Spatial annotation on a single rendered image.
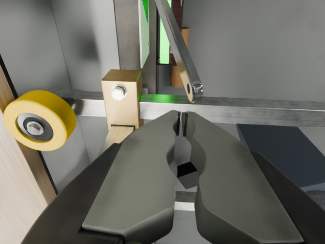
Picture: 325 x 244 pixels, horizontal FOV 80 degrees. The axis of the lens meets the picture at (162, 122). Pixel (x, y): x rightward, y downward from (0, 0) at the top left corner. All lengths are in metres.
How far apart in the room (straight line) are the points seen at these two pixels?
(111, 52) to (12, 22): 0.20
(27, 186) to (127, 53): 0.30
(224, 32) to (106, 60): 0.75
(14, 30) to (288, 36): 1.14
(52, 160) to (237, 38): 1.00
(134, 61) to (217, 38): 0.77
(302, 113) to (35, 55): 0.48
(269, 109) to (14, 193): 0.44
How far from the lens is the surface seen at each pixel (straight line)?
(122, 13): 0.42
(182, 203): 0.47
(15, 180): 0.41
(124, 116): 0.30
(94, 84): 0.57
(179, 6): 0.40
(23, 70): 0.45
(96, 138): 0.66
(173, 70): 1.09
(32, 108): 0.28
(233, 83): 1.24
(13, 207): 0.49
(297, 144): 1.08
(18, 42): 0.45
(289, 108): 0.34
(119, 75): 0.29
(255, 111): 0.32
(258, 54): 1.22
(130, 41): 0.42
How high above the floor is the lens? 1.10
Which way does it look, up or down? 57 degrees down
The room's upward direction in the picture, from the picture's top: 174 degrees counter-clockwise
